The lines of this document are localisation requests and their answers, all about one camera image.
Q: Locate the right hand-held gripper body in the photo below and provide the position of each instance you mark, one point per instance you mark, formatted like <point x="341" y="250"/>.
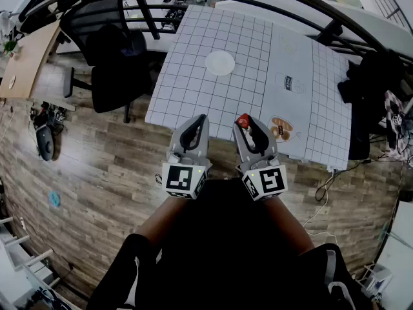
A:
<point x="267" y="181"/>

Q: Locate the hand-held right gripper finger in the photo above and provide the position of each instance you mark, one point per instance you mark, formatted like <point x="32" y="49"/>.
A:
<point x="241" y="147"/>
<point x="267" y="137"/>

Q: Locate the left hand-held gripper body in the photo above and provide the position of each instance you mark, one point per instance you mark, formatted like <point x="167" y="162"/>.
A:
<point x="180" y="181"/>

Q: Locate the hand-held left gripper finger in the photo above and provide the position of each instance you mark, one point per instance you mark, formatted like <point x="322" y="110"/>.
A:
<point x="177" y="139"/>
<point x="206" y="140"/>

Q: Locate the red strawberry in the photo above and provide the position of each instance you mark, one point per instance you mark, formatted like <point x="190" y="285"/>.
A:
<point x="242" y="119"/>

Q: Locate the white round plate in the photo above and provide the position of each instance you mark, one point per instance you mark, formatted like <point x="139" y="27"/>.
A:
<point x="220" y="62"/>

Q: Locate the person's right forearm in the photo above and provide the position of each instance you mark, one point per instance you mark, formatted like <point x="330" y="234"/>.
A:
<point x="287" y="224"/>

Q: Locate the person's left forearm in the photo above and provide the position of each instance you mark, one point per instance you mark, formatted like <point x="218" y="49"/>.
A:
<point x="161" y="224"/>

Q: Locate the white grid tablecloth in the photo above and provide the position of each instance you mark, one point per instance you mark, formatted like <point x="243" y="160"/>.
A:
<point x="200" y="86"/>

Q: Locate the black mesh office chair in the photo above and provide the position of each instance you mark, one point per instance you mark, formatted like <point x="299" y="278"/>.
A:
<point x="113" y="86"/>

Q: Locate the person's black clothing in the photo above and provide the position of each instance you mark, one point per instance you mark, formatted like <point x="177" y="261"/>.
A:
<point x="226" y="254"/>

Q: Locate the black jacket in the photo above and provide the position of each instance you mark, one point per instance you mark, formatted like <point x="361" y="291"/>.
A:
<point x="374" y="82"/>

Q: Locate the blue floor sticker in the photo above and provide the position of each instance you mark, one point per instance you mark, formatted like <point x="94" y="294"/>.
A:
<point x="55" y="199"/>

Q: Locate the small black white patterned box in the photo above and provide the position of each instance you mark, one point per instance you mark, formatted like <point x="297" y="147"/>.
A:
<point x="397" y="119"/>

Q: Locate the black metal railing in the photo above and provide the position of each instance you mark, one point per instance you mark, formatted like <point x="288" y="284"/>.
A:
<point x="145" y="11"/>

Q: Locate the black floor device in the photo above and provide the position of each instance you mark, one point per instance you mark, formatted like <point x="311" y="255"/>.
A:
<point x="44" y="144"/>

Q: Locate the checkered cloth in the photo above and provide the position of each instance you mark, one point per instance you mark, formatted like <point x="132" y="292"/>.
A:
<point x="401" y="147"/>

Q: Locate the white plastic stool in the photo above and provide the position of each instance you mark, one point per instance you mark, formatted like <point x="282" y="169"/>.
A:
<point x="377" y="281"/>

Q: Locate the white table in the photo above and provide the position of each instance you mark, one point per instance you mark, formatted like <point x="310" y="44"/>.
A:
<point x="400" y="254"/>

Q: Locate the wooden desk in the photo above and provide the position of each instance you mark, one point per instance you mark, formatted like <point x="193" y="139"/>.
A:
<point x="29" y="63"/>

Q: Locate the small white round disc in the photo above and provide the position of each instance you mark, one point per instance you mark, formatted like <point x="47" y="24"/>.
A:
<point x="12" y="81"/>

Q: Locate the white shelf rack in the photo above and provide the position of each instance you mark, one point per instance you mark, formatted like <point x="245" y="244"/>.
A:
<point x="19" y="270"/>

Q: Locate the small green potted plant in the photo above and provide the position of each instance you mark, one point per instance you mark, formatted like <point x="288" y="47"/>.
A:
<point x="10" y="46"/>

